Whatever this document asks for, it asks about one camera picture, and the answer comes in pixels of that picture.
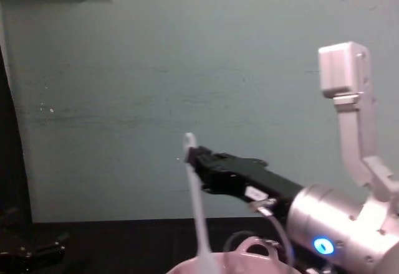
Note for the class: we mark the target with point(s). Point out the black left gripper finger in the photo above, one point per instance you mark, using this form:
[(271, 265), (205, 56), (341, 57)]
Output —
[(46, 245)]

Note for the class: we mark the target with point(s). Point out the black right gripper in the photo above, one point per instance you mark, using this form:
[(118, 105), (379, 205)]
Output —
[(271, 183)]

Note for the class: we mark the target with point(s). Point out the white plastic spoon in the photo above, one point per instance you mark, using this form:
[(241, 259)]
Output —
[(198, 199)]

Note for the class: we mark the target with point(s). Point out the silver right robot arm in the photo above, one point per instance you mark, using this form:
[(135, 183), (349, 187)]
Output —
[(330, 211)]

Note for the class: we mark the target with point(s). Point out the black table cloth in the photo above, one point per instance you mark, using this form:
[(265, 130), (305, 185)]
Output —
[(131, 246)]

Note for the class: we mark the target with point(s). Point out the pink cup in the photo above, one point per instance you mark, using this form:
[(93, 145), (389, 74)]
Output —
[(237, 263)]

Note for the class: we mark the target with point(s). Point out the black side panel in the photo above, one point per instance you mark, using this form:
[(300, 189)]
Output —
[(12, 137)]

